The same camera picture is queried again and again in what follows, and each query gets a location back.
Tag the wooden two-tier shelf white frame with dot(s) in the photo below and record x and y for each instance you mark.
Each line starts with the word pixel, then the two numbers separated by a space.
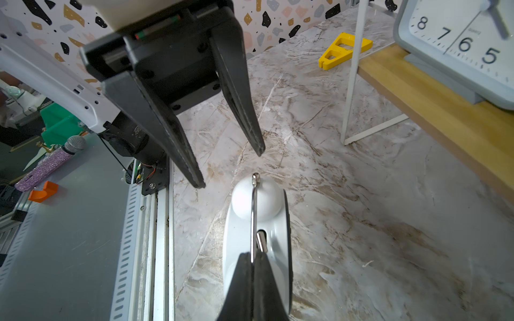
pixel 477 132

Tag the yellow plastic triangular piece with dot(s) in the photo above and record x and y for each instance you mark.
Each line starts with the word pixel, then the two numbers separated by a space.
pixel 340 51

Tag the glittery purple microphone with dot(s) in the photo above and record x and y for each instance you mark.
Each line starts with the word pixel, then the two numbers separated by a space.
pixel 51 163

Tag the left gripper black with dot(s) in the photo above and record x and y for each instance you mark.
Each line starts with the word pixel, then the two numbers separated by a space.
pixel 173 54

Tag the grey rectangular alarm clock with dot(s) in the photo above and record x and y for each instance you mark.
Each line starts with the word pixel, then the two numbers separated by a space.
pixel 471 42

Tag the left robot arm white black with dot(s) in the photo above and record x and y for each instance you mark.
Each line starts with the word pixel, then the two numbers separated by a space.
pixel 22 58

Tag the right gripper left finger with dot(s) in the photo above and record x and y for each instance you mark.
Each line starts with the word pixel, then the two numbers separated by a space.
pixel 238 302

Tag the orange plastic piece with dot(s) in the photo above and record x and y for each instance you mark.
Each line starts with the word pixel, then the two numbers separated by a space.
pixel 39 196

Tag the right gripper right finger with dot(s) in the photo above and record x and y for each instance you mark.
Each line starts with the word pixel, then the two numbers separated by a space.
pixel 267 303

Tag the green plastic bin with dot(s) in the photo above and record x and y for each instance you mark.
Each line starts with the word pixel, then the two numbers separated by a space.
pixel 59 125

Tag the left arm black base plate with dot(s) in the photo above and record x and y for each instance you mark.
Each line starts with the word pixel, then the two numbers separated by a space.
pixel 154 178

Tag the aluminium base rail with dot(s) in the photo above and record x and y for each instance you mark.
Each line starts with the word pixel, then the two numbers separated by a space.
pixel 145 276

